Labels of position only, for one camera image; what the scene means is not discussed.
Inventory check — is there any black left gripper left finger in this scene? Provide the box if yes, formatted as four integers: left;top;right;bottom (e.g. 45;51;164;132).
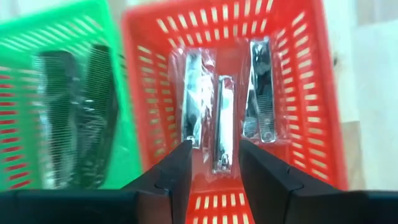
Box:
0;139;193;224

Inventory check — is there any small crinkled silver packet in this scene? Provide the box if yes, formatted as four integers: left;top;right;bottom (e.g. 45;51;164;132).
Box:
169;46;217;150
239;37;282;146

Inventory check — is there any red plastic slotted basket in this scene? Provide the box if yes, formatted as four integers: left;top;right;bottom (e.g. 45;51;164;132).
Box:
121;0;349;224
0;73;34;190

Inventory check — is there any small blue clear-wrapped item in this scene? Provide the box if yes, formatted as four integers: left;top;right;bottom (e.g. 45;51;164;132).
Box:
201;73;240;181

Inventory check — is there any black comb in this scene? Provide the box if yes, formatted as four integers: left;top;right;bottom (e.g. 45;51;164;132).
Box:
74;45;121;189
32;49;82;189

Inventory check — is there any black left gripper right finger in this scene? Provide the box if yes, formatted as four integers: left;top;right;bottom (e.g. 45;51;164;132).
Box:
239;139;398;224

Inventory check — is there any green plastic slotted basket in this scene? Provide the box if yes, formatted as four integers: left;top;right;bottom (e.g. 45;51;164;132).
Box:
0;0;144;190

